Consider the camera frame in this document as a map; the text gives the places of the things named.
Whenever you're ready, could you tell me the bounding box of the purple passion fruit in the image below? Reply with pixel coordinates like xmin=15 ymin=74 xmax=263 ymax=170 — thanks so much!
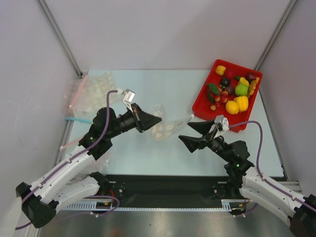
xmin=224 ymin=85 xmax=235 ymax=96

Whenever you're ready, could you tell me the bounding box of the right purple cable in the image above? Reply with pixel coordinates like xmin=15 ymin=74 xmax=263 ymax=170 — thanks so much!
xmin=228 ymin=120 xmax=316 ymax=213

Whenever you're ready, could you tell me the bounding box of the red plastic tray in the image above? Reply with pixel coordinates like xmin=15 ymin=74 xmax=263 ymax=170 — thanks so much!
xmin=192 ymin=59 xmax=263 ymax=124

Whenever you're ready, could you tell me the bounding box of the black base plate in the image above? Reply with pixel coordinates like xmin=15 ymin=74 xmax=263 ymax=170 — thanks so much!
xmin=80 ymin=174 xmax=257 ymax=208

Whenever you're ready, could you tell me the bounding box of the dark mangosteen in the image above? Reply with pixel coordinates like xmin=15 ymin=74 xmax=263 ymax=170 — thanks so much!
xmin=220 ymin=78 xmax=231 ymax=87

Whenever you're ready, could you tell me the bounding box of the clear zip bag with pattern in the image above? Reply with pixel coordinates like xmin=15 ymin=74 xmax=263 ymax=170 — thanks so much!
xmin=150 ymin=104 xmax=194 ymax=141

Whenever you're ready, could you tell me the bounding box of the green apple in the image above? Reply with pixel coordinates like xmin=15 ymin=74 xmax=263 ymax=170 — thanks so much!
xmin=235 ymin=83 xmax=249 ymax=96

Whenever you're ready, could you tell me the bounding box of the white cable duct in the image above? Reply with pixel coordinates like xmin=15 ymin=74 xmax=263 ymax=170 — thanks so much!
xmin=62 ymin=199 xmax=244 ymax=213

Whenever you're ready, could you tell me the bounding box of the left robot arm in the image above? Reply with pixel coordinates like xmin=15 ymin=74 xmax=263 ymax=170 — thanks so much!
xmin=15 ymin=103 xmax=162 ymax=228

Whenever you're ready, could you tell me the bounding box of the blue zip bag strip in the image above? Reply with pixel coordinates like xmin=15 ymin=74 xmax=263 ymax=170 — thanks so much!
xmin=64 ymin=117 xmax=92 ymax=124

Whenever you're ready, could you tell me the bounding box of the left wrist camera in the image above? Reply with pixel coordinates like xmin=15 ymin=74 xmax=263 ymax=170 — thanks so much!
xmin=117 ymin=88 xmax=135 ymax=112

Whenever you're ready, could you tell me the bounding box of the dark red plum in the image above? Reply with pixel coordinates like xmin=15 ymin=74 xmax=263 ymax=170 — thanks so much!
xmin=246 ymin=73 xmax=257 ymax=83

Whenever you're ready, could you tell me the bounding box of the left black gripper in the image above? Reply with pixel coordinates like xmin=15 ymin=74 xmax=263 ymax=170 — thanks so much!
xmin=106 ymin=103 xmax=161 ymax=139

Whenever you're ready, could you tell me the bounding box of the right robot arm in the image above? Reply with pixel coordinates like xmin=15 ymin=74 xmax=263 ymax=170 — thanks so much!
xmin=179 ymin=116 xmax=316 ymax=237

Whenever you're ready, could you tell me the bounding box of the yellow lemon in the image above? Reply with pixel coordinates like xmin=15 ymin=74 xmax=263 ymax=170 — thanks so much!
xmin=225 ymin=101 xmax=239 ymax=115

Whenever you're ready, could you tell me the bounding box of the orange small bell pepper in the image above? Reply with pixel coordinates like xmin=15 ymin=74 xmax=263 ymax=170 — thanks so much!
xmin=215 ymin=65 xmax=226 ymax=76

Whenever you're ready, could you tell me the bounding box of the pink zip bag stack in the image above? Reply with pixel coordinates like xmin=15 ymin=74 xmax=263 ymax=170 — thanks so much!
xmin=65 ymin=71 xmax=117 ymax=120

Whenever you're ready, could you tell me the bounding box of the pink zip bag front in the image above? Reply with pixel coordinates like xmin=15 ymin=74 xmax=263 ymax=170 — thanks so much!
xmin=59 ymin=138 xmax=80 ymax=160

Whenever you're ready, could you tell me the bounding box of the yellow bell pepper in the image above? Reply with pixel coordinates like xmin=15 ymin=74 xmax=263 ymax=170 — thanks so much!
xmin=234 ymin=96 xmax=249 ymax=113

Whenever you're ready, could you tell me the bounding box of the lychee bunch with leaves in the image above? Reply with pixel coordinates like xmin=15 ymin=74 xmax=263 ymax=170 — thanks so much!
xmin=206 ymin=83 xmax=229 ymax=111

